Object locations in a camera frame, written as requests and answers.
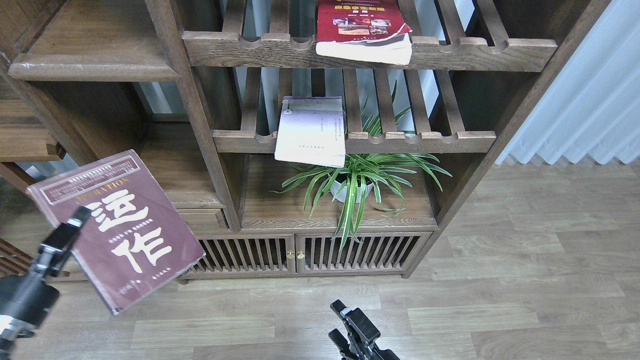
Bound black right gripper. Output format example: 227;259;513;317
328;300;400;360

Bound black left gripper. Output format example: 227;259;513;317
0;206;91;346

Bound maroon book white characters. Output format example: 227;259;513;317
26;149;205;315

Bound red paperback book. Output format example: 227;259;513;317
315;0;413;66

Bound wooden side rack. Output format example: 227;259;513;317
0;79;66;275

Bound white plant pot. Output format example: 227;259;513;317
330;174;374;204

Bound green spider plant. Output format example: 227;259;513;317
274;96;447;243

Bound dark wooden bookshelf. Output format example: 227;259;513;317
0;0;610;280

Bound white purple book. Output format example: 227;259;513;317
274;96;346;168

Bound white pleated curtain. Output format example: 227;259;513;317
496;0;640;165

